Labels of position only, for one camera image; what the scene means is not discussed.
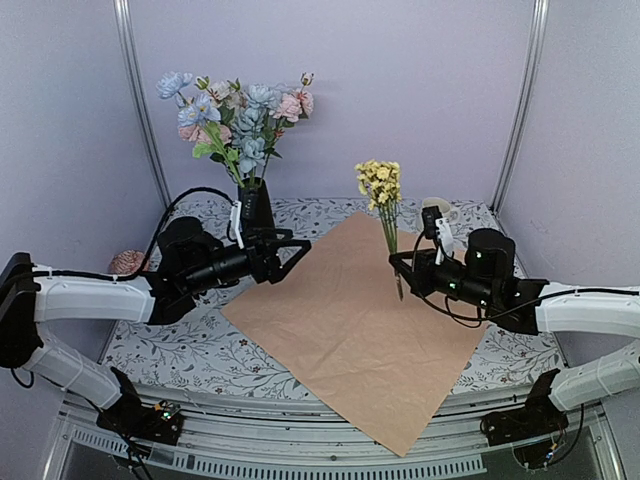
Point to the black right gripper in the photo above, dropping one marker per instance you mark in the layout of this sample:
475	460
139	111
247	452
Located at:
420	280

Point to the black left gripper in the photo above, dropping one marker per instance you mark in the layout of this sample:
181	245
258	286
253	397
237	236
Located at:
266	264

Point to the peach wrapping paper sheet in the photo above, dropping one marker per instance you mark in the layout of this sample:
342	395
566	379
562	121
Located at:
378	356

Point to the light blue rose stem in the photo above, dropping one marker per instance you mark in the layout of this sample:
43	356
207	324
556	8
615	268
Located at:
254	128

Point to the pink rose stem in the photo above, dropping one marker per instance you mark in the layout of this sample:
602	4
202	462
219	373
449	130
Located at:
291	105
213	141

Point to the blue hydrangea stem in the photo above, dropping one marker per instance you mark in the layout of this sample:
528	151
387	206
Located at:
199	110

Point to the white rose stem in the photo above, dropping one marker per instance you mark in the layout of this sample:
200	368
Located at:
219	93

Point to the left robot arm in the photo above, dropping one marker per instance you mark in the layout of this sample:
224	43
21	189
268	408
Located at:
33	296

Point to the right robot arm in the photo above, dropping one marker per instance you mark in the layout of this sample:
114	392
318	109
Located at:
542	306

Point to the black tall vase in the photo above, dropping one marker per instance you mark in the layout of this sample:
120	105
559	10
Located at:
264	215

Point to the cream ceramic mug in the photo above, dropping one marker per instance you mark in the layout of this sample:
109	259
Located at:
448	210

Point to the floral patterned table mat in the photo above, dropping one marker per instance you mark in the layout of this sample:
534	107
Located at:
204	353

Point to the red patterned bowl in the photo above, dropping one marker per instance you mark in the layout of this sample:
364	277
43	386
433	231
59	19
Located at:
128	262

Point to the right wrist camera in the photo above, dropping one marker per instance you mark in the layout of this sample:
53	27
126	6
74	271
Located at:
436	228

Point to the aluminium frame rail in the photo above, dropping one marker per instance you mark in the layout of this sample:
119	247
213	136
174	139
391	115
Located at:
235	437

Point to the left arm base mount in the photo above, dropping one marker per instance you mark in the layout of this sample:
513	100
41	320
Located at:
160	423

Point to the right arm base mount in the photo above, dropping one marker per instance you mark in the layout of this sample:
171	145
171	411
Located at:
538	416

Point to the left aluminium post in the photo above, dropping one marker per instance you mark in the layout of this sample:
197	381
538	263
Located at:
132	69

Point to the aluminium post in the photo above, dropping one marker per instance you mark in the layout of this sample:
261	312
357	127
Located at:
132	69
531	66

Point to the right aluminium post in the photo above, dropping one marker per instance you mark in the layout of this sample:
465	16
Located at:
531	66

